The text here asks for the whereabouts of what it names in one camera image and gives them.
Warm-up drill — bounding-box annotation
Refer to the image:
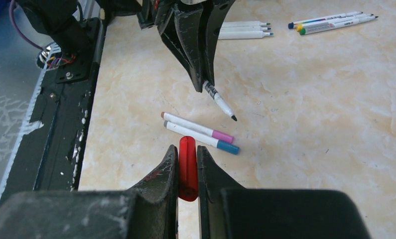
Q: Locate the pink cap white marker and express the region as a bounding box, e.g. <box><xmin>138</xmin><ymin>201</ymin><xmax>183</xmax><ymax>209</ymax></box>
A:
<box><xmin>161</xmin><ymin>112</ymin><xmax>234</xmax><ymax>143</ymax></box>

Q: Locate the green end white marker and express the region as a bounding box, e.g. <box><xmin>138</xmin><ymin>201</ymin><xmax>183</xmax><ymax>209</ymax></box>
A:
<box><xmin>299</xmin><ymin>15</ymin><xmax>378</xmax><ymax>35</ymax></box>

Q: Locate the red cap white marker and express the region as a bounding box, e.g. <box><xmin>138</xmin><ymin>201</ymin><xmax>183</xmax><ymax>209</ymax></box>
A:
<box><xmin>203</xmin><ymin>81</ymin><xmax>237</xmax><ymax>121</ymax></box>

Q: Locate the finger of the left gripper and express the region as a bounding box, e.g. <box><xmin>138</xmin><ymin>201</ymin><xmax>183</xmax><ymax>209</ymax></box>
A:
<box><xmin>156</xmin><ymin>0</ymin><xmax>204</xmax><ymax>92</ymax></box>
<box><xmin>202</xmin><ymin>0</ymin><xmax>235</xmax><ymax>85</ymax></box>

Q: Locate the blue cap white marker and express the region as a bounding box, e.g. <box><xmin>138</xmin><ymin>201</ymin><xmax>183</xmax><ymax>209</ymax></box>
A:
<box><xmin>163</xmin><ymin>120</ymin><xmax>240</xmax><ymax>155</ymax></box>

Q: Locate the red pen cap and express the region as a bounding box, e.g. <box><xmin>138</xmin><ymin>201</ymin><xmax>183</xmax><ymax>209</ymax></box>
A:
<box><xmin>178</xmin><ymin>136</ymin><xmax>199</xmax><ymax>202</ymax></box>

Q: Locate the light blue cap marker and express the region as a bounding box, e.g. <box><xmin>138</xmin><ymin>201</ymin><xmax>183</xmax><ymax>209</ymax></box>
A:
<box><xmin>222</xmin><ymin>21</ymin><xmax>271</xmax><ymax>27</ymax></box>

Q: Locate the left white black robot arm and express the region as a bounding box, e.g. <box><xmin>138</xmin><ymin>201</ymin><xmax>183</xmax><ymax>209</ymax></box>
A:
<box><xmin>18</xmin><ymin>0</ymin><xmax>233</xmax><ymax>92</ymax></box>

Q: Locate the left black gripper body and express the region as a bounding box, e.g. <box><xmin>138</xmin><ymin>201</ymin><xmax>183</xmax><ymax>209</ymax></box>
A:
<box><xmin>137</xmin><ymin>0</ymin><xmax>178</xmax><ymax>30</ymax></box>

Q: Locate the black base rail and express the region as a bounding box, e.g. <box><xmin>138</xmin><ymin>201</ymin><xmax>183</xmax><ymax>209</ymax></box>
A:
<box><xmin>0</xmin><ymin>17</ymin><xmax>106</xmax><ymax>206</ymax></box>

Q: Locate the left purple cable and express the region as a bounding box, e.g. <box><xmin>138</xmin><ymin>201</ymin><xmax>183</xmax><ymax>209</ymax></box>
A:
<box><xmin>8</xmin><ymin>0</ymin><xmax>45</xmax><ymax>52</ymax></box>

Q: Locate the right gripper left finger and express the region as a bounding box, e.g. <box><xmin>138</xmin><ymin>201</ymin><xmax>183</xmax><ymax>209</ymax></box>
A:
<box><xmin>0</xmin><ymin>145</ymin><xmax>178</xmax><ymax>239</ymax></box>

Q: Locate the teal cap white marker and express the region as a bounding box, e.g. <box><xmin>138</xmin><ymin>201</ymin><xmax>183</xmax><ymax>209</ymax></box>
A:
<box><xmin>218</xmin><ymin>31</ymin><xmax>273</xmax><ymax>40</ymax></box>

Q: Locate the orange cap white marker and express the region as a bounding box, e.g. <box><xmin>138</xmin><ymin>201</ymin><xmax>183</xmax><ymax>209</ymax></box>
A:
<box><xmin>287</xmin><ymin>11</ymin><xmax>363</xmax><ymax>29</ymax></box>

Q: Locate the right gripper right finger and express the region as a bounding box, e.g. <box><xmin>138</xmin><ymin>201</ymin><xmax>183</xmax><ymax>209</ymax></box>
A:
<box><xmin>197</xmin><ymin>146</ymin><xmax>370</xmax><ymax>239</ymax></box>

